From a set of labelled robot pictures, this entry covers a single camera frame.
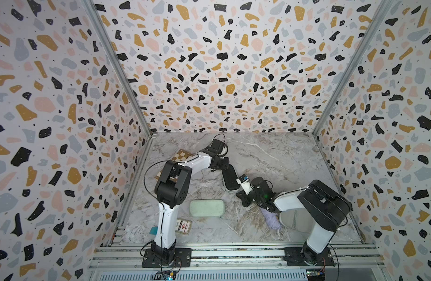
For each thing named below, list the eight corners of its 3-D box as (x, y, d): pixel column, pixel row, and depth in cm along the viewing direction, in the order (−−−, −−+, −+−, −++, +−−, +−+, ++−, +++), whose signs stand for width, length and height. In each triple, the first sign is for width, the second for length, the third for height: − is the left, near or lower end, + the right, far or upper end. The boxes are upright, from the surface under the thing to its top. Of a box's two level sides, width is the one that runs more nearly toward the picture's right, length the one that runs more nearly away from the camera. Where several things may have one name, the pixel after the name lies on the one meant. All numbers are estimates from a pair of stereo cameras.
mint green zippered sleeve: (189, 217, 87) (188, 214, 83) (191, 202, 91) (190, 199, 88) (225, 217, 87) (225, 214, 83) (225, 202, 92) (225, 199, 88)
